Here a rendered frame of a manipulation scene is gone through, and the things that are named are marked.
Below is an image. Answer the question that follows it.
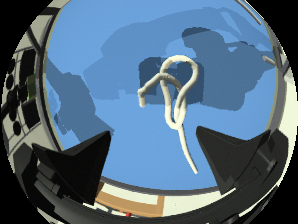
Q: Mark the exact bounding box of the white rope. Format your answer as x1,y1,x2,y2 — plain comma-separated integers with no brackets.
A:
138,55,199,174

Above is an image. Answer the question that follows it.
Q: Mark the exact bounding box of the grey rectangular bar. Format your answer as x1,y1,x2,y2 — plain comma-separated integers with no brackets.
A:
234,0,261,25

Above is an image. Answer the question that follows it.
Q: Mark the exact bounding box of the silver metal pin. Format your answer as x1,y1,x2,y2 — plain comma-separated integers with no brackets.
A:
262,56,275,66

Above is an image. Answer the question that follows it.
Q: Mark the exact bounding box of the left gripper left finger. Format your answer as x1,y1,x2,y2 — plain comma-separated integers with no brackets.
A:
31,131,111,206

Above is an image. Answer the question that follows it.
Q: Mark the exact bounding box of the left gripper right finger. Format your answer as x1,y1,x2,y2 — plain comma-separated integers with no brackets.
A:
196,126,271,195

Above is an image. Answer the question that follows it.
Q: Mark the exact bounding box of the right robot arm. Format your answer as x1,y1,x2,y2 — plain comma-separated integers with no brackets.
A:
1,82,28,123

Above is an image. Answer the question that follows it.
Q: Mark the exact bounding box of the blue mat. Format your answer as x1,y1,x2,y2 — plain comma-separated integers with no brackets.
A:
46,0,275,190

